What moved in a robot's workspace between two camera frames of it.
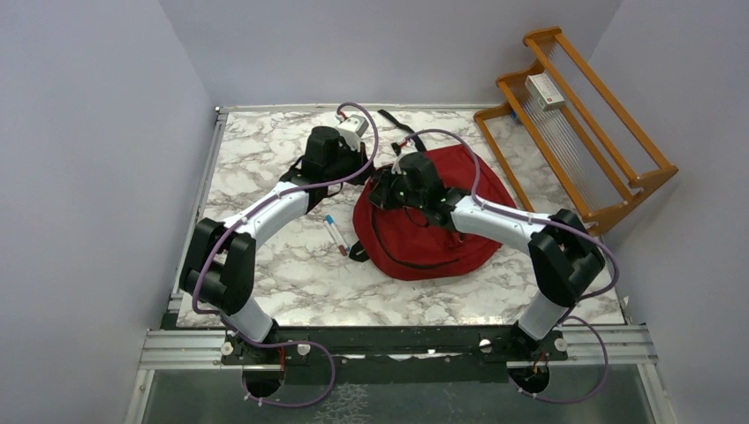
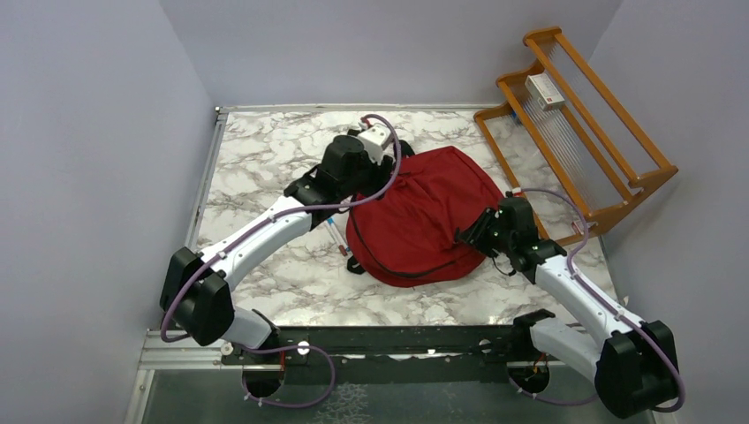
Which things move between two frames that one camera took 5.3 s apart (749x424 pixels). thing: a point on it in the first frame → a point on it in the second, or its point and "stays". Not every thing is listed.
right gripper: [380, 195] → [476, 234]
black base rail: [356, 355] stays
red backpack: [395, 243] stays
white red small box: [544, 91] stays
